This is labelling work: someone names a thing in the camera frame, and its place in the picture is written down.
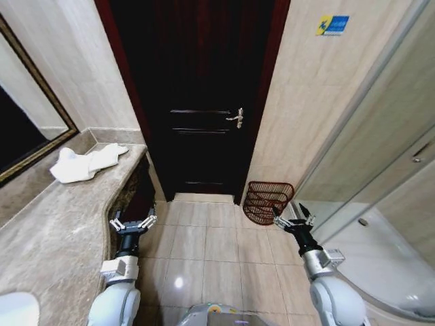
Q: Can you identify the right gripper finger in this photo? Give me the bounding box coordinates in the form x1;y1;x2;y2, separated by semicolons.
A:
298;202;316;227
271;206;294;229

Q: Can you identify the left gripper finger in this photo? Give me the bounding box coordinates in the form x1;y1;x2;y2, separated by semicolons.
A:
139;202;159;228
109;210;125;232

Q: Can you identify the white crumpled towel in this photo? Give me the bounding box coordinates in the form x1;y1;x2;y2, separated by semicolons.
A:
49;143;130;185

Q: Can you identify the white shower tray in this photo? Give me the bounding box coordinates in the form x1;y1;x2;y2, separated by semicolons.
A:
288;199;435;322

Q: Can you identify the white robot front shell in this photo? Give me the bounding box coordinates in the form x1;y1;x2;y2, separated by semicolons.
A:
177;302;273;326

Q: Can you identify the dark wooden door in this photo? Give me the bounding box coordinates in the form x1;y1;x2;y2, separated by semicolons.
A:
110;0;276;204

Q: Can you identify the white washbasin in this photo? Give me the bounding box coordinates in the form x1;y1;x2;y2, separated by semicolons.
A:
0;291;41;326

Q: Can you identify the blue and yellow sticker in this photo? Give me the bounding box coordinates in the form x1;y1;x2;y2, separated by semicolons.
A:
318;15;351;38

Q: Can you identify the red-brown wire hamper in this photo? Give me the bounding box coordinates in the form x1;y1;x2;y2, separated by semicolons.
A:
242;181;295;226

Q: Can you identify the silver door handle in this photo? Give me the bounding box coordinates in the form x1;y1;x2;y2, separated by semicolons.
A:
225;107;244;130

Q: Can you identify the glass shower enclosure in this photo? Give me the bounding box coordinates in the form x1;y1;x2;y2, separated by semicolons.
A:
291;0;435;259

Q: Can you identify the metal shower door handle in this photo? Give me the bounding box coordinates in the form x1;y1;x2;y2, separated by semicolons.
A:
412;143;434;163

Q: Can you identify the dark red door frame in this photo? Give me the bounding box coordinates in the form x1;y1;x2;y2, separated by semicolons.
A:
94;0;292;206

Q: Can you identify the gold-framed wall mirror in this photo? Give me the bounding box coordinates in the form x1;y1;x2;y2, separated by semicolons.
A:
0;14;80;187

